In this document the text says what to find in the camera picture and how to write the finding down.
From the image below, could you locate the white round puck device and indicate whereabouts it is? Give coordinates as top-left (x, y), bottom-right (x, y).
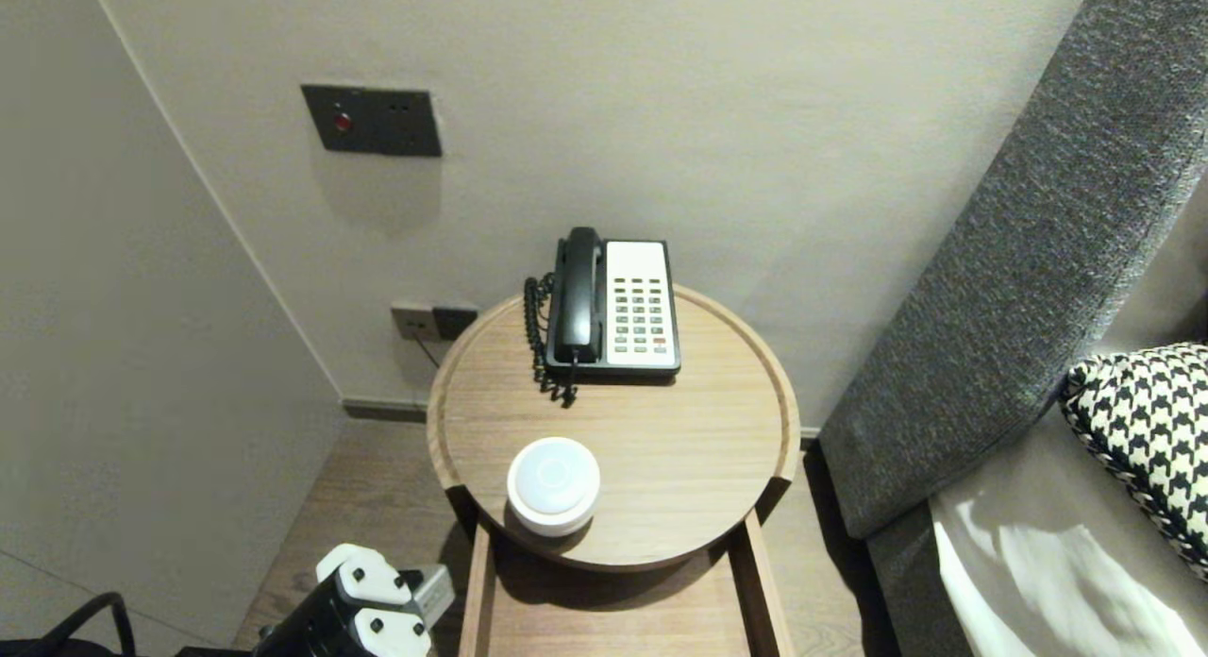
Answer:
top-left (507, 437), bottom-right (601, 537)

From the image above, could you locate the round wooden nightstand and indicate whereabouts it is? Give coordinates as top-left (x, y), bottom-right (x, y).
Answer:
top-left (458, 511), bottom-right (796, 657)

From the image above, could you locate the round wooden side table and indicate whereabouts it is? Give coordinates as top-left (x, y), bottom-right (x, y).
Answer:
top-left (427, 281), bottom-right (801, 575)

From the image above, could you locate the black telephone handset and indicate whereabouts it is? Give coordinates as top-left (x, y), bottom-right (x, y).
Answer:
top-left (552, 227), bottom-right (605, 363)

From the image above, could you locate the black and white telephone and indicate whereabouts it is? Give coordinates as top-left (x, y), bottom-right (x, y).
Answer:
top-left (545, 239), bottom-right (681, 386)

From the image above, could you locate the white bed sheet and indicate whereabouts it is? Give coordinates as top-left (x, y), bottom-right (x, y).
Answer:
top-left (930, 402), bottom-right (1208, 657)

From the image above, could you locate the grey fabric headboard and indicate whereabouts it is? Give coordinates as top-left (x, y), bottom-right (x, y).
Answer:
top-left (817, 0), bottom-right (1208, 541)

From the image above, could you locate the black white houndstooth pillow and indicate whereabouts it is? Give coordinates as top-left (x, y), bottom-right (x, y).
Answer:
top-left (1057, 343), bottom-right (1208, 582)

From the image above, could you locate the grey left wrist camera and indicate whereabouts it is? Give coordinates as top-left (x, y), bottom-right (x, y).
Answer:
top-left (406, 564), bottom-right (456, 630)

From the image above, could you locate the beige wall outlet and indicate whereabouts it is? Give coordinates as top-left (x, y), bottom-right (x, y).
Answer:
top-left (392, 303), bottom-right (442, 343)

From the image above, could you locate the dark wall outlet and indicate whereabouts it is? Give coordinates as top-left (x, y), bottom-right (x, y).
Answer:
top-left (433, 305), bottom-right (479, 342)

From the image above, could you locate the black coiled phone cord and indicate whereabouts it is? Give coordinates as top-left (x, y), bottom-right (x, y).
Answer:
top-left (524, 273), bottom-right (579, 408)

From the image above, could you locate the dark wall switch panel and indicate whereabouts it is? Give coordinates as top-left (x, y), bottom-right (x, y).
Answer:
top-left (301, 83), bottom-right (444, 158)

